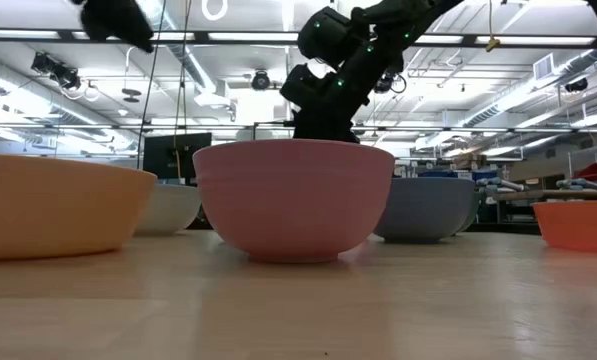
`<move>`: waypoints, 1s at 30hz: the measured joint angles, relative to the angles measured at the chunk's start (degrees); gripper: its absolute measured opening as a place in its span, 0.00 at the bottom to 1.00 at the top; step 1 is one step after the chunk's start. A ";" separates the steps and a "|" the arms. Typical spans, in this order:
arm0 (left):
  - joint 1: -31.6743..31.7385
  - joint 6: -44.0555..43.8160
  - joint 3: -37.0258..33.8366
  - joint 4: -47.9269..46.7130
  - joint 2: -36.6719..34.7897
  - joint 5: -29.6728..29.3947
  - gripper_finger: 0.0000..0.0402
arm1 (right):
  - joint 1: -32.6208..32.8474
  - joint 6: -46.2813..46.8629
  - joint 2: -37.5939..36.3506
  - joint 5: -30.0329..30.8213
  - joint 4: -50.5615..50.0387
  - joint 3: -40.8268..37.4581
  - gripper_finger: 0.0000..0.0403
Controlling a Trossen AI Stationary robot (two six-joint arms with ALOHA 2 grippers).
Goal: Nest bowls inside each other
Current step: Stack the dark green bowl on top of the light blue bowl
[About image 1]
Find yellow hanging clip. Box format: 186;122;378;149
484;0;502;54

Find blue storage bin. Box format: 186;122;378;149
420;168;499;182

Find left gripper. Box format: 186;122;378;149
70;0;155;54

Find black ceiling spotlights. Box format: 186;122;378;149
30;51;82;92

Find peach plastic bowl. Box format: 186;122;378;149
0;152;158;261

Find orange plastic bowl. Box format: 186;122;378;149
531;199;597;254

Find pink plastic bowl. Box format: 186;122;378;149
192;138;396;265

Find ceiling air vent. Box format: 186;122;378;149
533;53;555;82

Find blue-grey plastic bowl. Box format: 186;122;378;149
372;177;477;245

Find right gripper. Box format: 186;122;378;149
291;102;363;145

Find black computer monitor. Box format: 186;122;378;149
142;132;213;182

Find hanging black cable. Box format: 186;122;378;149
136;0;168;171
173;0;193;186

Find wooden-top metal workbench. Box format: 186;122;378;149
491;188;597;224

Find black ceiling dome camera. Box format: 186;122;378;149
251;69;272;92

